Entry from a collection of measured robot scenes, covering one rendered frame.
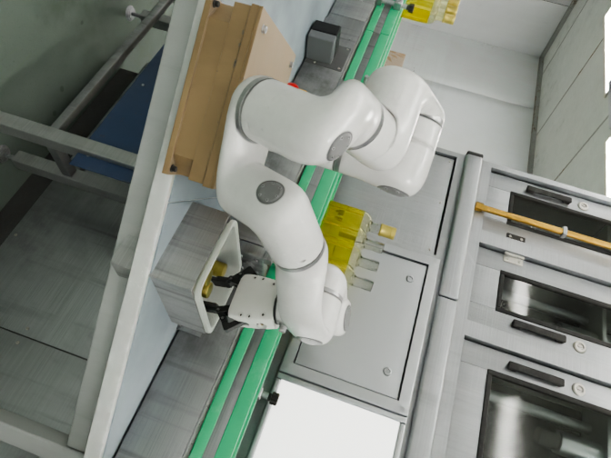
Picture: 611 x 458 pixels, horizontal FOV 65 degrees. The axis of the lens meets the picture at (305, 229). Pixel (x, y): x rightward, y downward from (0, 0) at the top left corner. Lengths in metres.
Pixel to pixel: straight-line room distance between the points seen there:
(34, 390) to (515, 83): 6.71
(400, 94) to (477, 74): 6.44
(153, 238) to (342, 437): 0.68
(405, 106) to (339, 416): 0.79
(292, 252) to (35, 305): 0.97
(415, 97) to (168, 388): 0.75
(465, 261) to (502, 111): 5.34
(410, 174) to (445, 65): 6.33
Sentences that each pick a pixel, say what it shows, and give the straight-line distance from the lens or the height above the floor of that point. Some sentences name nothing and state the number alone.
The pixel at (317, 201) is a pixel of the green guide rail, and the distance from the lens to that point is 1.18.
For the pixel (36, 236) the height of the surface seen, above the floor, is 0.18.
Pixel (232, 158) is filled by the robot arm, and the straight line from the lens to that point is 0.65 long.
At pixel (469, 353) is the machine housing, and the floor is 1.46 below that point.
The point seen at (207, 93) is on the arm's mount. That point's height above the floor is 0.79.
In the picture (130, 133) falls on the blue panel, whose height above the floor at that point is 0.42.
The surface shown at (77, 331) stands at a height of 0.45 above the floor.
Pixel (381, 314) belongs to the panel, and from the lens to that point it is 1.35.
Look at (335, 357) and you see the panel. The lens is 1.29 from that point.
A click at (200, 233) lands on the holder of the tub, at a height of 0.79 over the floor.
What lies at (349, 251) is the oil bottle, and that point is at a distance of 1.24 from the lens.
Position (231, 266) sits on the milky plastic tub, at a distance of 1.09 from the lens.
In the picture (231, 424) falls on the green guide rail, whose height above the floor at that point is 0.94.
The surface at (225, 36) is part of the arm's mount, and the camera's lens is 0.78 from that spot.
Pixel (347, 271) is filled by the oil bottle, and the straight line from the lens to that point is 1.22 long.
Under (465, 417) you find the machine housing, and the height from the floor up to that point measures 1.47.
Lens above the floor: 1.08
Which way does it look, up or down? 7 degrees down
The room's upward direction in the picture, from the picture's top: 108 degrees clockwise
